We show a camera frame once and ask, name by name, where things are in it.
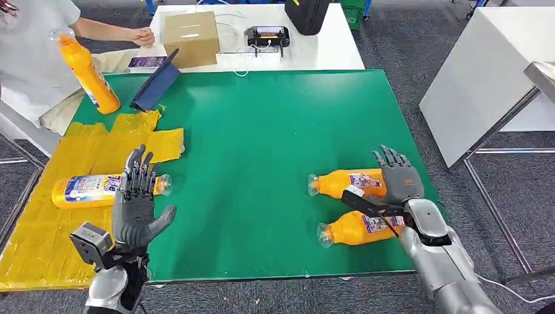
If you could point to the large white tilted table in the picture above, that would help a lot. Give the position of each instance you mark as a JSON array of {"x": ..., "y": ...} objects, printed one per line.
[{"x": 481, "y": 82}]

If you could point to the green crate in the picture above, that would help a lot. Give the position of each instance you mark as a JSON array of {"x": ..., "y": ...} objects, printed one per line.
[{"x": 352, "y": 13}]

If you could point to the black stand leg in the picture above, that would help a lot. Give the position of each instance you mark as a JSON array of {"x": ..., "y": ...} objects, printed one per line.
[{"x": 529, "y": 277}]

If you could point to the smartphone with lit screen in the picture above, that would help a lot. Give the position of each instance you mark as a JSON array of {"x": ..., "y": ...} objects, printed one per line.
[{"x": 147, "y": 62}]

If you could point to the person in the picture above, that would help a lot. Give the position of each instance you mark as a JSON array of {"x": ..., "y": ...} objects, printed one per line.
[{"x": 30, "y": 56}]

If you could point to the green table mat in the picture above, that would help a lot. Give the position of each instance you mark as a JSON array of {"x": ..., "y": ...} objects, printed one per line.
[{"x": 269, "y": 151}]

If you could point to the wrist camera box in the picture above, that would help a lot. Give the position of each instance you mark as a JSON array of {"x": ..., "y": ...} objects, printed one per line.
[
  {"x": 368, "y": 203},
  {"x": 90, "y": 245}
]

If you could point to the metal floor frame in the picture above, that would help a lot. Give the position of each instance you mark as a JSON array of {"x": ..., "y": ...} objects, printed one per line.
[{"x": 498, "y": 216}]

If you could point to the blue tablet case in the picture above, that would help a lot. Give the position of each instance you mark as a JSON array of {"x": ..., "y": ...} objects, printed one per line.
[{"x": 156, "y": 86}]

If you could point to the black handheld controller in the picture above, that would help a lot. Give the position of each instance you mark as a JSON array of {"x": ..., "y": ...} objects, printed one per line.
[{"x": 266, "y": 38}]

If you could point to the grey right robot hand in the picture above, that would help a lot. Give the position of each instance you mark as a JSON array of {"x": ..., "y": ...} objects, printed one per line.
[{"x": 401, "y": 182}]

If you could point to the orange drink bottle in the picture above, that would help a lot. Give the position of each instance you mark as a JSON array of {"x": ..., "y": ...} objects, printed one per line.
[
  {"x": 86, "y": 190},
  {"x": 342, "y": 182},
  {"x": 351, "y": 229},
  {"x": 89, "y": 78}
]

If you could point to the black bag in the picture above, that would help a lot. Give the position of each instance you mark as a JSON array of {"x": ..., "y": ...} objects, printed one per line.
[{"x": 305, "y": 15}]

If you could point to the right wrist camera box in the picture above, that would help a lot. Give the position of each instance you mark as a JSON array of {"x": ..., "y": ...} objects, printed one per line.
[{"x": 368, "y": 203}]

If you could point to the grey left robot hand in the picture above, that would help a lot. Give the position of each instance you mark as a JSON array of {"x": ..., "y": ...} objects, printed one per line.
[{"x": 132, "y": 221}]

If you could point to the person's left hand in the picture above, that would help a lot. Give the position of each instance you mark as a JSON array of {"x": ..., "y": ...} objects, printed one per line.
[{"x": 144, "y": 37}]

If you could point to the yellow plastic sheet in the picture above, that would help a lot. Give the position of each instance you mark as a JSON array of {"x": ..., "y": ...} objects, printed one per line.
[{"x": 52, "y": 238}]

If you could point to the beige cloth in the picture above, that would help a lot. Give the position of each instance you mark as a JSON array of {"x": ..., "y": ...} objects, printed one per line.
[{"x": 60, "y": 119}]

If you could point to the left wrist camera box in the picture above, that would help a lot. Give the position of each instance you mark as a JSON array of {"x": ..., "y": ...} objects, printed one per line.
[{"x": 90, "y": 245}]

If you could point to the brown cardboard box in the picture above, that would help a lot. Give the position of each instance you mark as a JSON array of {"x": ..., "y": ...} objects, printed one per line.
[{"x": 191, "y": 39}]

